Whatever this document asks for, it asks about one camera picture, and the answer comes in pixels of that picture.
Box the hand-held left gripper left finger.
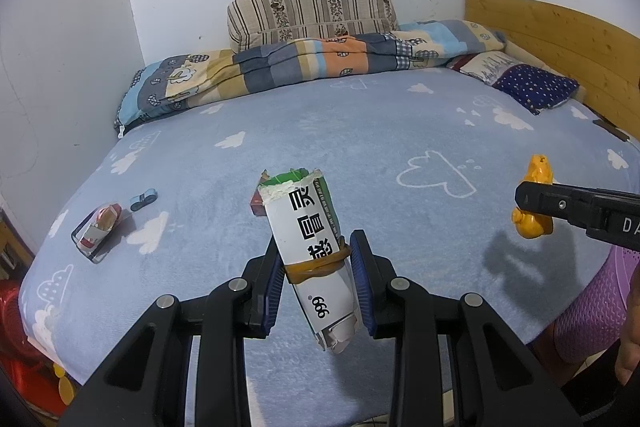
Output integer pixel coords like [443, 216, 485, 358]
[60, 249, 287, 427]

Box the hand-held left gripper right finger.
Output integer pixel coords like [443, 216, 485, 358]
[348, 229, 583, 427]

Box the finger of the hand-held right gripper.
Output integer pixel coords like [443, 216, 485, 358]
[514, 180, 601, 234]

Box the yellow plastic toy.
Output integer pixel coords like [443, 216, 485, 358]
[511, 153, 556, 239]

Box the tan rubber band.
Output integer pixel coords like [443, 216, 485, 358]
[282, 244, 354, 286]

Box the white green medicine carton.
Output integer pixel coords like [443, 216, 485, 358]
[258, 168, 364, 354]

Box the person's right forearm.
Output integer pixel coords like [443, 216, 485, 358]
[615, 307, 640, 386]

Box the red cardboard box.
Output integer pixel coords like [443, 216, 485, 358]
[250, 172, 275, 219]

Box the navy star print pillow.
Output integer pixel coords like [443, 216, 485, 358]
[446, 51, 581, 116]

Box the small blue toy car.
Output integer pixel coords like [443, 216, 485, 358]
[129, 188, 159, 212]

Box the wooden headboard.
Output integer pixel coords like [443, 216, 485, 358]
[464, 0, 640, 140]

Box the red white toy car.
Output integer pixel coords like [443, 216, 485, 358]
[71, 202, 124, 264]

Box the patchwork cartoon quilt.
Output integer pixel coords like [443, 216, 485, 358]
[114, 19, 507, 139]

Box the red plastic stool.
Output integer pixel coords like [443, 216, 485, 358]
[0, 279, 72, 419]

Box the striped floral cushion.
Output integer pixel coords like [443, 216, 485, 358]
[227, 0, 400, 53]

